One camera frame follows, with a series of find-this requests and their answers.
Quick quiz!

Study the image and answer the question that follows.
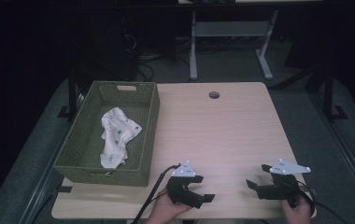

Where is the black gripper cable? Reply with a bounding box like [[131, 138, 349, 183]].
[[130, 163, 182, 224], [296, 179, 351, 224]]

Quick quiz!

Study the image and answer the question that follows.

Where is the metal floor rail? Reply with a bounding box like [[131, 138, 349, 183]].
[[308, 91, 355, 217], [18, 92, 85, 224]]

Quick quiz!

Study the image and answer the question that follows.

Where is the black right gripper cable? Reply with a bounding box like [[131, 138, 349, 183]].
[[296, 179, 351, 224]]

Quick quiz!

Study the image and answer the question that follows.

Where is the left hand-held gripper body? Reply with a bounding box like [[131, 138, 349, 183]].
[[165, 160, 206, 209]]

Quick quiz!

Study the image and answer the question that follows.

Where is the tangle of floor cables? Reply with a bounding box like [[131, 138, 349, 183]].
[[134, 34, 192, 83]]

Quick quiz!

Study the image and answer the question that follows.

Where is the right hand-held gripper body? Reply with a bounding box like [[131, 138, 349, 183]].
[[256, 158, 312, 209]]

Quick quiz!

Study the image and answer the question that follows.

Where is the white metal desk frame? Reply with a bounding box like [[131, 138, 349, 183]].
[[189, 8, 280, 82]]

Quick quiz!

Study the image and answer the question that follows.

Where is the person's right hand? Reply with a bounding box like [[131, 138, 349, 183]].
[[279, 193, 314, 224]]

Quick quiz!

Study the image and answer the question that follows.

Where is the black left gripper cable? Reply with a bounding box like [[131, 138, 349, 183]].
[[130, 163, 182, 224]]

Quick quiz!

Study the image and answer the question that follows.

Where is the black metal stand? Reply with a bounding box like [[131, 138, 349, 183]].
[[56, 69, 84, 122], [320, 64, 349, 123]]

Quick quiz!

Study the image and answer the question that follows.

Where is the dark computer tower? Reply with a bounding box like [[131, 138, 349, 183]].
[[81, 0, 137, 82]]

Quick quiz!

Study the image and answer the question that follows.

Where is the green woven basket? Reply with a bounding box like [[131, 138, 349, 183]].
[[52, 80, 161, 188]]

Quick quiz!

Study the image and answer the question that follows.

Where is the person's left hand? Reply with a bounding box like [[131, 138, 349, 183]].
[[145, 188, 195, 224]]

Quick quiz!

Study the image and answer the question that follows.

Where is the white patterned cloth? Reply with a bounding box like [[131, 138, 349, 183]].
[[99, 106, 143, 170]]

